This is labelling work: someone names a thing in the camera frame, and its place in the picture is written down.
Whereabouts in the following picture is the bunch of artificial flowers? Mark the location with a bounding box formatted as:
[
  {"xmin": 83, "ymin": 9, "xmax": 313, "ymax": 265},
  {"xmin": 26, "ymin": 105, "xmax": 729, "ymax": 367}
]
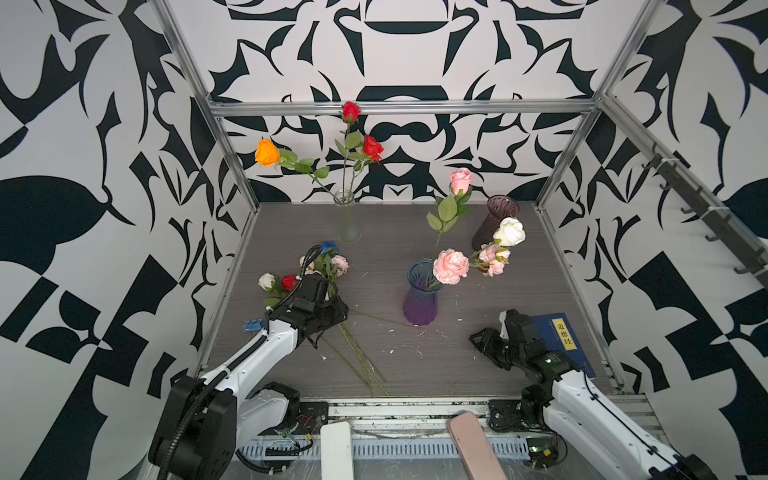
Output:
[{"xmin": 258, "ymin": 245, "xmax": 388, "ymax": 394}]

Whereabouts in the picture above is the white phone-like device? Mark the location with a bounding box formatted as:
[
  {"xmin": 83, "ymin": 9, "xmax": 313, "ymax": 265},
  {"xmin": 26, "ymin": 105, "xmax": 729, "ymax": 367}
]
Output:
[{"xmin": 320, "ymin": 421, "xmax": 355, "ymax": 480}]

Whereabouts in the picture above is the purple blue glass vase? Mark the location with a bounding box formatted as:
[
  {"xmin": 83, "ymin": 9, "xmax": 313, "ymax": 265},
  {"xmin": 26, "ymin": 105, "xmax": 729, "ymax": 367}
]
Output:
[{"xmin": 402, "ymin": 259, "xmax": 443, "ymax": 327}]

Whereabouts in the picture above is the small circuit board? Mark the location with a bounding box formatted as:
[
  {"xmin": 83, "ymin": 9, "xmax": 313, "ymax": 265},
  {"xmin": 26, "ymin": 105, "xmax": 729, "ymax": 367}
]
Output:
[{"xmin": 526, "ymin": 436, "xmax": 569, "ymax": 470}]

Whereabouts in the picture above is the blue artificial rose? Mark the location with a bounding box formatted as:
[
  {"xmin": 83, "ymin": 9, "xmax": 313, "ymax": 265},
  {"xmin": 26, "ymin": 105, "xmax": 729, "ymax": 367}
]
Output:
[{"xmin": 315, "ymin": 241, "xmax": 339, "ymax": 281}]

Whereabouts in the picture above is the pink peony flower spray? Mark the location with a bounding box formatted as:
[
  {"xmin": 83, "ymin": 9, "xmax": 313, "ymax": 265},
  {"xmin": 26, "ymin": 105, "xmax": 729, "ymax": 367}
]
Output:
[{"xmin": 426, "ymin": 243, "xmax": 510, "ymax": 288}]

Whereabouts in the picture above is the orange artificial rose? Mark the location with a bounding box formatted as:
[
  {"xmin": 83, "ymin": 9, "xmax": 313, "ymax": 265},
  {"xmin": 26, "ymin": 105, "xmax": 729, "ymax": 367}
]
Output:
[{"xmin": 254, "ymin": 138, "xmax": 336, "ymax": 199}]

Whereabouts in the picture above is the pink artificial rose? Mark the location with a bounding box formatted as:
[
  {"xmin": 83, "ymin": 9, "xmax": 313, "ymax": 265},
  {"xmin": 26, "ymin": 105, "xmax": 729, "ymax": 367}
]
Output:
[{"xmin": 426, "ymin": 167, "xmax": 473, "ymax": 260}]

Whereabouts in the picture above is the clear glass vase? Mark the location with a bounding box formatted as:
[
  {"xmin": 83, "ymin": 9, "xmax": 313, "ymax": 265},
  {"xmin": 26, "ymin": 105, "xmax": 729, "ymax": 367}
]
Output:
[{"xmin": 334, "ymin": 189, "xmax": 361, "ymax": 243}]

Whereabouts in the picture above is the blue binder clip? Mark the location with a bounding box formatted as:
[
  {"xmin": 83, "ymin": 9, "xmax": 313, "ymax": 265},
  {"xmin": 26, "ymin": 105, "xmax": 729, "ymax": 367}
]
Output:
[{"xmin": 243, "ymin": 319, "xmax": 263, "ymax": 336}]

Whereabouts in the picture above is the white artificial rose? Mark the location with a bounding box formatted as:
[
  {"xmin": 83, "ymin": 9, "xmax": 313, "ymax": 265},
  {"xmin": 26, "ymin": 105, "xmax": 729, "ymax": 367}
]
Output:
[{"xmin": 478, "ymin": 217, "xmax": 526, "ymax": 263}]

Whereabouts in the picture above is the pink phone-like device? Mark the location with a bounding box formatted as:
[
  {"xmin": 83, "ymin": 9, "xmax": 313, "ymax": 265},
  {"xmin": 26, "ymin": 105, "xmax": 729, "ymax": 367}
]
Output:
[{"xmin": 448, "ymin": 412, "xmax": 507, "ymax": 480}]

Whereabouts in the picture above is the small red artificial rose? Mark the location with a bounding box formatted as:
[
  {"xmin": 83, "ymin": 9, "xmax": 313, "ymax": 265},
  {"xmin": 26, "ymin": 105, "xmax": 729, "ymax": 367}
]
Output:
[{"xmin": 337, "ymin": 101, "xmax": 363, "ymax": 200}]

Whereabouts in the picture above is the blue book yellow label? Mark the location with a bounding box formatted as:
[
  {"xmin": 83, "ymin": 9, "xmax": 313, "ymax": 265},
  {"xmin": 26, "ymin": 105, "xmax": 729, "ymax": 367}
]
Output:
[{"xmin": 531, "ymin": 313, "xmax": 596, "ymax": 380}]

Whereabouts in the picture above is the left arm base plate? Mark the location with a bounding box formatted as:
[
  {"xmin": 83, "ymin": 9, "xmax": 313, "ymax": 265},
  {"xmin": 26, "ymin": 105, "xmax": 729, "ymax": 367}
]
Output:
[{"xmin": 289, "ymin": 401, "xmax": 330, "ymax": 436}]

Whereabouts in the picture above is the grey hook rack rail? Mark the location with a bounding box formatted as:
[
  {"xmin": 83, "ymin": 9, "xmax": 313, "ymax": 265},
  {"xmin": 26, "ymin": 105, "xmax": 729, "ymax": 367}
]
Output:
[{"xmin": 641, "ymin": 142, "xmax": 768, "ymax": 283}]

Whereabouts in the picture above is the dark maroon glass vase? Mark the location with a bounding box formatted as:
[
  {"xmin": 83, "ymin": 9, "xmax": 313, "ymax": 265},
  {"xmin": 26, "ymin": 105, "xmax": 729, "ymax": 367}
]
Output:
[{"xmin": 471, "ymin": 195, "xmax": 520, "ymax": 251}]

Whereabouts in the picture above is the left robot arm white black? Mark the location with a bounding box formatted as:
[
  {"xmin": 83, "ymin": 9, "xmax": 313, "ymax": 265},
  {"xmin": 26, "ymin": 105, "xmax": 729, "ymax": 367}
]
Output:
[{"xmin": 148, "ymin": 245, "xmax": 349, "ymax": 479}]

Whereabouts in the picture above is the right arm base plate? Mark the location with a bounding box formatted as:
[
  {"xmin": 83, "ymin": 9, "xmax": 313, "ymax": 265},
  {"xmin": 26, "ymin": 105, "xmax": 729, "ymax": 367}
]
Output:
[{"xmin": 487, "ymin": 399, "xmax": 541, "ymax": 433}]

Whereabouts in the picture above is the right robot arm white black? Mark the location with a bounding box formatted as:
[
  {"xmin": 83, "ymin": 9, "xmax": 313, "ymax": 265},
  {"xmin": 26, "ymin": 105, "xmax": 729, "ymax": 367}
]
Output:
[{"xmin": 469, "ymin": 309, "xmax": 715, "ymax": 479}]

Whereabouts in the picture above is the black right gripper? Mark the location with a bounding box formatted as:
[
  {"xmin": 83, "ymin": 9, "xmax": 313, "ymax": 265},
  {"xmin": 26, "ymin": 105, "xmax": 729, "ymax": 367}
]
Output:
[{"xmin": 467, "ymin": 326, "xmax": 527, "ymax": 369}]

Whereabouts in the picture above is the large red artificial rose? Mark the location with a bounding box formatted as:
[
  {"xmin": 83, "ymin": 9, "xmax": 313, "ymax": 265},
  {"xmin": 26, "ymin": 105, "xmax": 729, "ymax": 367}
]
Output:
[{"xmin": 350, "ymin": 135, "xmax": 384, "ymax": 198}]

